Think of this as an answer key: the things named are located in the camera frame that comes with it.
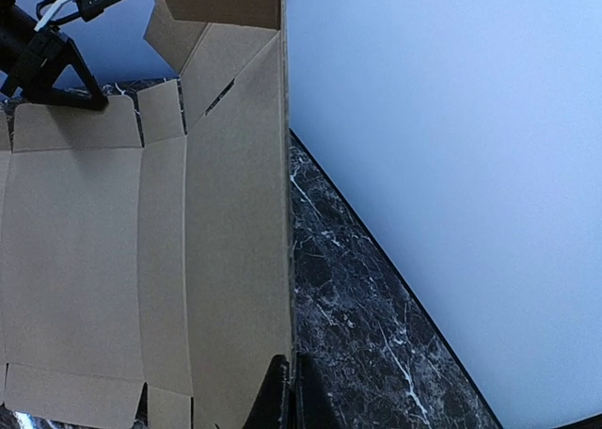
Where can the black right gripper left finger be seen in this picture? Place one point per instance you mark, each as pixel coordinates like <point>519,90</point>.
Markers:
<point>273,406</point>

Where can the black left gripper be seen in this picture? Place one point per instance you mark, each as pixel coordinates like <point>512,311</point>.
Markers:
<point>40,64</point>

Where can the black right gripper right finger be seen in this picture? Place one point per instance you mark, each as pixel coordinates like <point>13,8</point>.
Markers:
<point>313,409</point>

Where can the brown cardboard box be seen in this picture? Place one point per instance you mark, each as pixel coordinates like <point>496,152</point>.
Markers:
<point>145,248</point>

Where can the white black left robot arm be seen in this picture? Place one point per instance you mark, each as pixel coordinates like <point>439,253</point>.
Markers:
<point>17,29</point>

